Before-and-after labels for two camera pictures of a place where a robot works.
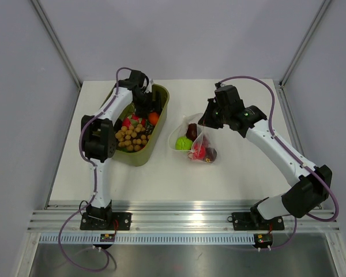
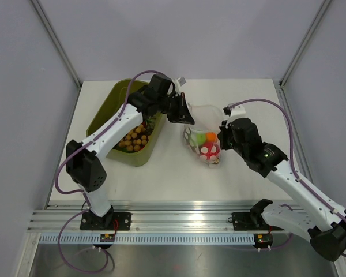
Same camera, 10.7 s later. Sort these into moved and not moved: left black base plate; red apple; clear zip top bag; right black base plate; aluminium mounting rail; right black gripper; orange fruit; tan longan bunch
Moved: red apple; clear zip top bag; right black gripper; orange fruit
Not moved: left black base plate; tan longan bunch; aluminium mounting rail; right black base plate
